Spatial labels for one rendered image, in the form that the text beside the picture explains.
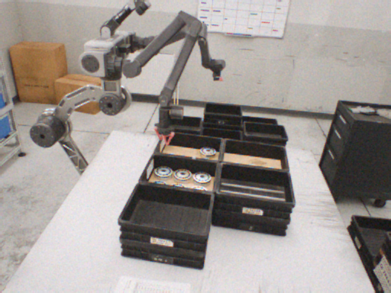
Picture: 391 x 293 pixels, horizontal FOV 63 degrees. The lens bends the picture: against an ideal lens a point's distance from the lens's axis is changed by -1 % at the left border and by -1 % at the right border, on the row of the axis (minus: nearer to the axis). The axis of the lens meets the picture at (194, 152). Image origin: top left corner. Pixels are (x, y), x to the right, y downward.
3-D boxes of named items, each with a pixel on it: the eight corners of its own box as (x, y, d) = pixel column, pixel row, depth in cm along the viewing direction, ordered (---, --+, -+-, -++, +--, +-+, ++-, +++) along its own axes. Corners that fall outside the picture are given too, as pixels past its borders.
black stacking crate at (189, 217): (117, 240, 145) (116, 222, 139) (137, 200, 170) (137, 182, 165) (205, 255, 141) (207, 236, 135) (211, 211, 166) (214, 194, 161)
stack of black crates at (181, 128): (156, 167, 318) (156, 126, 295) (162, 152, 344) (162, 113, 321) (196, 172, 316) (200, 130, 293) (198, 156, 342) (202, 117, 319)
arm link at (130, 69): (186, 5, 156) (185, 2, 146) (205, 27, 158) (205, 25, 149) (124, 69, 167) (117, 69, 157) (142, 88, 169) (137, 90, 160)
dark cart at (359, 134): (324, 204, 308) (354, 119, 262) (314, 178, 346) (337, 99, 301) (387, 211, 305) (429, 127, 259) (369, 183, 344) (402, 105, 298)
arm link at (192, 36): (193, 20, 158) (192, 18, 148) (204, 25, 158) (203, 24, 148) (159, 99, 171) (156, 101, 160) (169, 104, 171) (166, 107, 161)
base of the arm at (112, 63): (110, 72, 169) (108, 49, 162) (125, 73, 168) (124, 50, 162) (105, 77, 161) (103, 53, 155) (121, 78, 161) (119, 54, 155)
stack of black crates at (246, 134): (237, 175, 315) (244, 135, 292) (237, 159, 341) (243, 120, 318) (279, 180, 313) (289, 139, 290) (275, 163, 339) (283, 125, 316)
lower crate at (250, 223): (210, 226, 172) (212, 210, 166) (216, 193, 198) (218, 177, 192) (285, 239, 168) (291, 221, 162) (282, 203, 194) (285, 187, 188)
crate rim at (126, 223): (116, 225, 140) (116, 221, 139) (137, 185, 166) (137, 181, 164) (207, 240, 136) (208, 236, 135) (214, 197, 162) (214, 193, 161)
